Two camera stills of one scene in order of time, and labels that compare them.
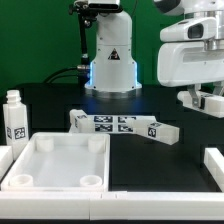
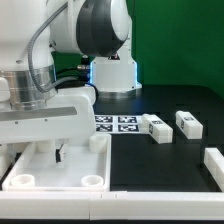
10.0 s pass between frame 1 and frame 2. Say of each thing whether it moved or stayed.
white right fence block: stayed
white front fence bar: stayed
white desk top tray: stayed
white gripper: moved
